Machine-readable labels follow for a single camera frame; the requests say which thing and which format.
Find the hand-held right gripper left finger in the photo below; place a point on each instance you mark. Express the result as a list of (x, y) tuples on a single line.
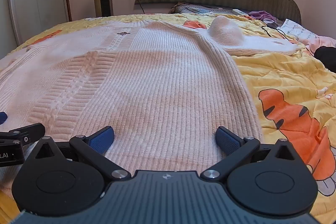
[(101, 140)]

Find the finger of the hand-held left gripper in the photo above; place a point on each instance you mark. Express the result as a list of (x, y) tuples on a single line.
[(31, 130), (2, 118)]

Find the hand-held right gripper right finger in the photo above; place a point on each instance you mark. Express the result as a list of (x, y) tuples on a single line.
[(228, 140)]

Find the white knit sweater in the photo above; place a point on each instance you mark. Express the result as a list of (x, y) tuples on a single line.
[(147, 82)]

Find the yellow printed blanket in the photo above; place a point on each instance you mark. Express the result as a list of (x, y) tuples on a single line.
[(283, 77)]

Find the white remote control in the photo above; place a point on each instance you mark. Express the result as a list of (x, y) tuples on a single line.
[(239, 11)]

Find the dark cloth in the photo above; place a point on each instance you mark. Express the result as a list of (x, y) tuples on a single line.
[(326, 56)]

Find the purple cloth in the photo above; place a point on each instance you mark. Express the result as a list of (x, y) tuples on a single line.
[(262, 15)]

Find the grey printed pillow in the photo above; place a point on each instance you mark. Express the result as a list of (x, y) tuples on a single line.
[(199, 9)]

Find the pink cloth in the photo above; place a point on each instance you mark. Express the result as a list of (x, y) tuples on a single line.
[(320, 41)]

